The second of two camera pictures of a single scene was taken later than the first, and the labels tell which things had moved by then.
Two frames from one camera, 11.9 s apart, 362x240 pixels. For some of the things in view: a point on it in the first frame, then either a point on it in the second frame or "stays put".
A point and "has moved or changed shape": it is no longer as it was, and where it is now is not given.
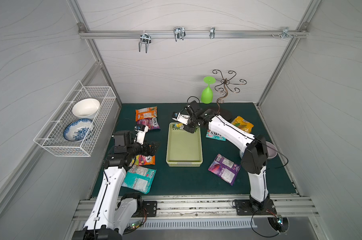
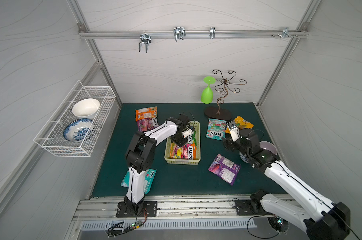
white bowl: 86,108 stays put
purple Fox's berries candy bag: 152,123 stays put
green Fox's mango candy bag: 179,126 has moved or changed shape
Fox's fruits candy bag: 143,160 has moved or changed shape
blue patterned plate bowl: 79,130 stays put
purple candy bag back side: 225,168 stays put
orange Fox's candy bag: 145,113 stays put
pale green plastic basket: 183,148 stays put
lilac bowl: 271,153 stays put
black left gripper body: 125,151 → 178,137
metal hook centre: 180,31 stays put
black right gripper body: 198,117 → 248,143
